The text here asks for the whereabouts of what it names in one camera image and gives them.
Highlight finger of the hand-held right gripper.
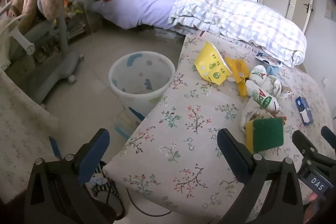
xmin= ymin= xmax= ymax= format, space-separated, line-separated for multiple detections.
xmin=321 ymin=126 xmax=336 ymax=149
xmin=292 ymin=130 xmax=324 ymax=163

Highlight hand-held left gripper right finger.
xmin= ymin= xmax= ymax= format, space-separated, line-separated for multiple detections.
xmin=217 ymin=128 xmax=305 ymax=224

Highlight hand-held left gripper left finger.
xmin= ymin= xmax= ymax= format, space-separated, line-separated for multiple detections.
xmin=24 ymin=128 xmax=111 ymax=224

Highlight green yellow sponge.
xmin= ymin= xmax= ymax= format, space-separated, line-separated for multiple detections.
xmin=245 ymin=118 xmax=285 ymax=153

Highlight white printed bag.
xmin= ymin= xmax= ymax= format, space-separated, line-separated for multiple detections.
xmin=240 ymin=101 xmax=275 ymax=132

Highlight white plastic trash bin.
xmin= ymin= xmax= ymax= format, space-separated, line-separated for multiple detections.
xmin=108 ymin=51 xmax=176 ymax=119

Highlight yellow plastic wrapper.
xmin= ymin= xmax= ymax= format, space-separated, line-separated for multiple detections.
xmin=224 ymin=56 xmax=250 ymax=98

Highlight person's right hand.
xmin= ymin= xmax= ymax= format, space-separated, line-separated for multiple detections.
xmin=306 ymin=191 xmax=319 ymax=204

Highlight striped cloth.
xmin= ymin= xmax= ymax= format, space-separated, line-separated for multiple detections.
xmin=88 ymin=161 xmax=124 ymax=198

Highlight small blue box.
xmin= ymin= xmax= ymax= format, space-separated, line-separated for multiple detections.
xmin=295 ymin=97 xmax=314 ymax=126

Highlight floral tablecloth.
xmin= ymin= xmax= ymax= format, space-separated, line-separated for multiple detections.
xmin=102 ymin=32 xmax=336 ymax=224

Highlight floral cushion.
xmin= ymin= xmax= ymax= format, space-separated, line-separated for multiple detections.
xmin=0 ymin=67 xmax=62 ymax=203

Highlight grey chair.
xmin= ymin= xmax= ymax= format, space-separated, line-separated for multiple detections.
xmin=5 ymin=17 xmax=84 ymax=105

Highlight blue white packet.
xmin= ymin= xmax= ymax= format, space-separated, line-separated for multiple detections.
xmin=256 ymin=51 xmax=281 ymax=67

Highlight toy shelf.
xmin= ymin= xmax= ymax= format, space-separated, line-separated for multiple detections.
xmin=63 ymin=0 xmax=91 ymax=41

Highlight white chair armrest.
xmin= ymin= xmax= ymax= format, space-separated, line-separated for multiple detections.
xmin=8 ymin=14 xmax=36 ymax=54

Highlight plaid quilt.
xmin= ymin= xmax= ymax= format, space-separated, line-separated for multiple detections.
xmin=168 ymin=0 xmax=307 ymax=68

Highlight purple bed sheet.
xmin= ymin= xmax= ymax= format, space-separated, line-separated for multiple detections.
xmin=91 ymin=0 xmax=189 ymax=30

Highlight black cable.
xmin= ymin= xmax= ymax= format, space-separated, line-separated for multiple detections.
xmin=126 ymin=187 xmax=172 ymax=217

